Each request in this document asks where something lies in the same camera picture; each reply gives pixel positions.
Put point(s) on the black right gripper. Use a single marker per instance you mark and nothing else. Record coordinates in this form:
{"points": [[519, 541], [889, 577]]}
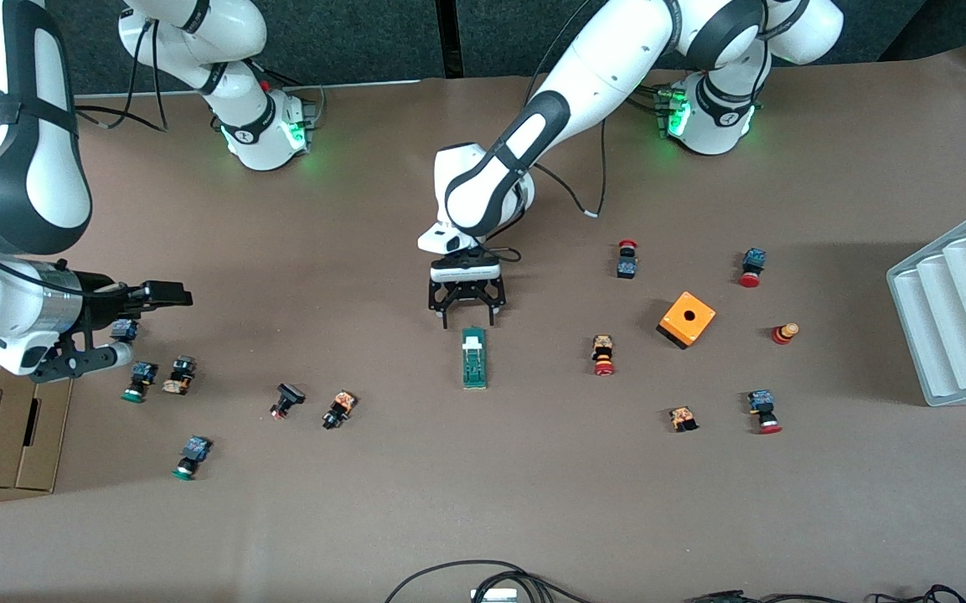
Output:
{"points": [[100, 306]]}

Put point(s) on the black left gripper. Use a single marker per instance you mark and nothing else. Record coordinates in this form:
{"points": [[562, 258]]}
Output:
{"points": [[465, 293]]}

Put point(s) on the green load switch white lever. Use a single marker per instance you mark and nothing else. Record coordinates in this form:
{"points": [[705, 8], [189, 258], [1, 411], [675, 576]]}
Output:
{"points": [[474, 360]]}

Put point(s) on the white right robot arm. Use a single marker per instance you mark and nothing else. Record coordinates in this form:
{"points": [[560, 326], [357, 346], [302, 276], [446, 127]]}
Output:
{"points": [[223, 33]]}

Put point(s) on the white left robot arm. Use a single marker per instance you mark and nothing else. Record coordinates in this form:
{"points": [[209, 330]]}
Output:
{"points": [[617, 59]]}

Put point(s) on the green pushbutton blue block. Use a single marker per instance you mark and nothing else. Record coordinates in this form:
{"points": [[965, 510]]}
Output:
{"points": [[124, 329], [191, 457], [140, 381]]}

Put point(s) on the black pushbutton orange block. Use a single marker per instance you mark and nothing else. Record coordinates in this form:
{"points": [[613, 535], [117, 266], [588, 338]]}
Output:
{"points": [[338, 409], [180, 374]]}

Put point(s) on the red pushbutton orange block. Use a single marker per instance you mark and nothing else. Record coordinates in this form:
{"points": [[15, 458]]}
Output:
{"points": [[603, 354]]}

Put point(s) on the black square pushbutton red base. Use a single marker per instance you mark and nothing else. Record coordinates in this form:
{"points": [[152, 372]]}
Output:
{"points": [[287, 400]]}

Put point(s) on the red pushbutton black block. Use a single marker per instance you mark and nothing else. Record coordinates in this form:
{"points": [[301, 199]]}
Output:
{"points": [[627, 261]]}

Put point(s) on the brown cardboard box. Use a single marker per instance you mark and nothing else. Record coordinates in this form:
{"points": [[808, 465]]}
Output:
{"points": [[5, 435]]}

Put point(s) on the orange black contact block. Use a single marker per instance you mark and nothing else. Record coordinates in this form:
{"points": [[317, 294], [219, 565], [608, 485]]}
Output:
{"points": [[684, 418]]}

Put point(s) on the black vertical divider strip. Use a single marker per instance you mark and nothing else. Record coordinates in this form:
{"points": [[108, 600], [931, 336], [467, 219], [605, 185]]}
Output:
{"points": [[449, 38]]}

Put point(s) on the red pushbutton blue block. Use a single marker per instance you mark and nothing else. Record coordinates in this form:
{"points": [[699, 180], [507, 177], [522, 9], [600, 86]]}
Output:
{"points": [[752, 267], [763, 411]]}

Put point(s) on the white plug adapter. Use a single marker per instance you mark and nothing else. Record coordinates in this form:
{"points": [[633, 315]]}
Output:
{"points": [[495, 596]]}

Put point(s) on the red yellow mushroom button head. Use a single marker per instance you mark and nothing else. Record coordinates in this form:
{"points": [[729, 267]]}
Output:
{"points": [[784, 333]]}

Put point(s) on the white ridged plastic tray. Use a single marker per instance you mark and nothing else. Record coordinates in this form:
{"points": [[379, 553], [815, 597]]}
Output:
{"points": [[960, 335]]}

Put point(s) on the orange button enclosure box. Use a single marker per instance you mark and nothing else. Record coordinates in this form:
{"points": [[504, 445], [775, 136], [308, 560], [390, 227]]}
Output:
{"points": [[687, 319]]}

